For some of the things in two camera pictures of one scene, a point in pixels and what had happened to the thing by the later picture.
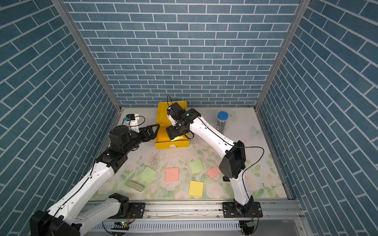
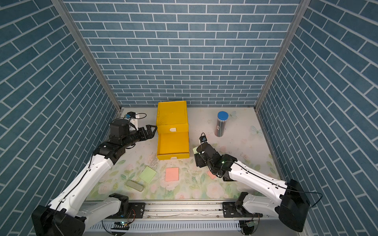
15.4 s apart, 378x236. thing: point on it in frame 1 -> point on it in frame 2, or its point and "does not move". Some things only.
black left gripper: [151, 135] does not move
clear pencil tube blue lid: [222, 116] does not move
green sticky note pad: [147, 174] does not move
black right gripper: [172, 132] -> [198, 159]
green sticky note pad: [196, 166] -> [195, 150]
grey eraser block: [135, 185] does not move
